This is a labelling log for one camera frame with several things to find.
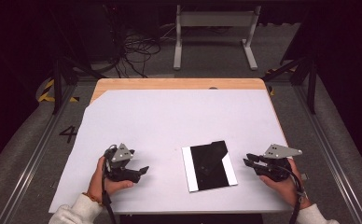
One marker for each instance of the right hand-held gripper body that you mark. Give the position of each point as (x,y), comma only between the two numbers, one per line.
(277,165)

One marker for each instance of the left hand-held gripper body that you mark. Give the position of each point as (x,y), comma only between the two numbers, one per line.
(117,161)

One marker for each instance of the black and white box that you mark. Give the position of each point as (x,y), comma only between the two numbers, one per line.
(209,165)

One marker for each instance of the person's right hand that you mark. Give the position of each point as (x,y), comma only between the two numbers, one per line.
(286,188)

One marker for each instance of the person's left hand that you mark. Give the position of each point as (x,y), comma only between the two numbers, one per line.
(107,186)

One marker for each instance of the white table sheet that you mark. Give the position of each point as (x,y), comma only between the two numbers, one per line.
(169,118)

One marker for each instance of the black metal stand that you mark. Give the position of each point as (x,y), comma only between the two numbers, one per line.
(57,84)
(311,84)

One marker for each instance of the yellow black hazard tape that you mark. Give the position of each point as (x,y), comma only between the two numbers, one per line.
(47,91)

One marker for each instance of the aluminium floor rail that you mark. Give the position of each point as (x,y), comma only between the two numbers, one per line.
(331,149)
(36,155)

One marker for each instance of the white metal desk frame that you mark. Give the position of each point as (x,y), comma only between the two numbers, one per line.
(215,18)

